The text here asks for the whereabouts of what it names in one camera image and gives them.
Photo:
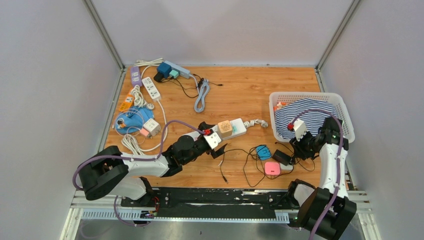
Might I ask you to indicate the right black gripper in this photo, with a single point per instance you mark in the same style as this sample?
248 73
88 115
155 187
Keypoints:
298 147

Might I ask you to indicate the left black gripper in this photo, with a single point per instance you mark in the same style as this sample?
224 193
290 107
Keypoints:
215 153

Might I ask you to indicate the black charger with cable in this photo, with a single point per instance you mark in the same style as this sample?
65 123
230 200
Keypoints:
277 156

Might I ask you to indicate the white power strip blue USB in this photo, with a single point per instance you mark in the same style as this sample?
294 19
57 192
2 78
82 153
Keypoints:
239 128

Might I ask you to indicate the white cube adapter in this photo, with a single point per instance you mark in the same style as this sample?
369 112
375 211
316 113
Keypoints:
152 126

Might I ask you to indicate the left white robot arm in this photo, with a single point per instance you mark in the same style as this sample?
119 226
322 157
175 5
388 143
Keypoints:
113 172

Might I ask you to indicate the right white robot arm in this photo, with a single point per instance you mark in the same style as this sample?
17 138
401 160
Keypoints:
325 210

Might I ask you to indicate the wooden cube adapter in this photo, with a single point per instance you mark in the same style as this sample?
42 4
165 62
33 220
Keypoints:
224 129

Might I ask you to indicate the white square charger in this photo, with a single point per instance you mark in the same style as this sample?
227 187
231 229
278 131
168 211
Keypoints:
286 167

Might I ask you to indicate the pink square charger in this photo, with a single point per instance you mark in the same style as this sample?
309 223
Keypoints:
272 168

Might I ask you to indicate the small blue charger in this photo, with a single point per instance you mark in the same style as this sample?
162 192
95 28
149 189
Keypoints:
263 152

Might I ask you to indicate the striped blue white cloth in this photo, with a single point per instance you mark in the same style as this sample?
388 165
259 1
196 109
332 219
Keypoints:
313 119

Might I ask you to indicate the floral orange cloth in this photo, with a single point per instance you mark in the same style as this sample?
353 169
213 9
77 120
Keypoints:
279 105

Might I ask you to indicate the white plastic basket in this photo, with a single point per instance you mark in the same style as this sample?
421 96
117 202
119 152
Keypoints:
289 97

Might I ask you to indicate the light blue power strip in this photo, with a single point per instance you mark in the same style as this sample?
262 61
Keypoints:
183 72

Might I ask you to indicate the dark blue cube adapter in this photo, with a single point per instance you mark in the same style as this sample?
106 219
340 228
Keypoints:
163 70

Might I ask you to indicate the orange power strip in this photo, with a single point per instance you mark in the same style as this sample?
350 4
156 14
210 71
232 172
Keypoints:
127 103

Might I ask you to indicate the purple power strip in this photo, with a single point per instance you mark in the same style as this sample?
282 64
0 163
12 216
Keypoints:
135 76

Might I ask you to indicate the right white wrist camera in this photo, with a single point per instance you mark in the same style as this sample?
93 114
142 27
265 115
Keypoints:
299 128

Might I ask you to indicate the black mounting rail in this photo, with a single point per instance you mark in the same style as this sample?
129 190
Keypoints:
215 203

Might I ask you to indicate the white power strip with cord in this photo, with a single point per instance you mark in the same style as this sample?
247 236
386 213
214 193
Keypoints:
151 89

